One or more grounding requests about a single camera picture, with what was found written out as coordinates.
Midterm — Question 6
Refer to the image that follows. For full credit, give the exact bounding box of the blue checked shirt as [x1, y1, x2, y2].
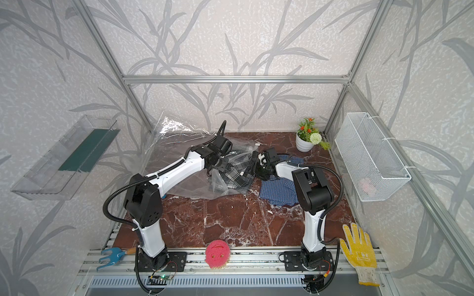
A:
[256, 165, 298, 207]

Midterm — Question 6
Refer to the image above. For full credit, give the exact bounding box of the clear vacuum bag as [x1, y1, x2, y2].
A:
[146, 112, 259, 200]

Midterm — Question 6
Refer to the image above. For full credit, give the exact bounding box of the grey plaid shirt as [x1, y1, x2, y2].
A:
[211, 149, 259, 197]

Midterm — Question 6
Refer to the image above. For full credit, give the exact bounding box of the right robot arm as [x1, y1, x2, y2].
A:
[254, 148, 341, 276]

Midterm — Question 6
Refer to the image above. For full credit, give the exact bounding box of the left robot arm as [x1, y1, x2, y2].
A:
[102, 121, 232, 271]

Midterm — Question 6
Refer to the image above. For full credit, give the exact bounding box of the potted flower plant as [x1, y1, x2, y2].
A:
[296, 118, 331, 152]

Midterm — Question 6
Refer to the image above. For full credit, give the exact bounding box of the pink round sponge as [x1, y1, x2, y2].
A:
[205, 240, 231, 269]

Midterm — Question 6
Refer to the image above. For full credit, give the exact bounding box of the yellow work glove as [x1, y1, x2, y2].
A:
[339, 223, 380, 287]

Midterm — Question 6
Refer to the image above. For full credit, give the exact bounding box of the small circuit board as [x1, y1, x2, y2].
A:
[148, 274, 175, 286]

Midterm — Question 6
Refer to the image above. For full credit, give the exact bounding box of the blue plastic clip tool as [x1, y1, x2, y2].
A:
[96, 247, 128, 271]

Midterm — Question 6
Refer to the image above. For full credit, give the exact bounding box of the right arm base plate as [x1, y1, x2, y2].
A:
[278, 251, 333, 273]

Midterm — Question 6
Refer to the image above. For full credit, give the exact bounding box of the white wire basket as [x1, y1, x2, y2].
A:
[335, 112, 412, 202]

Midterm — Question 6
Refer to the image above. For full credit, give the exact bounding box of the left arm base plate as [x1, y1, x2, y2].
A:
[134, 251, 187, 273]

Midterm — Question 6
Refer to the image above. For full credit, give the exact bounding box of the clear plastic wall shelf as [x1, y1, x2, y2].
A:
[11, 115, 120, 201]

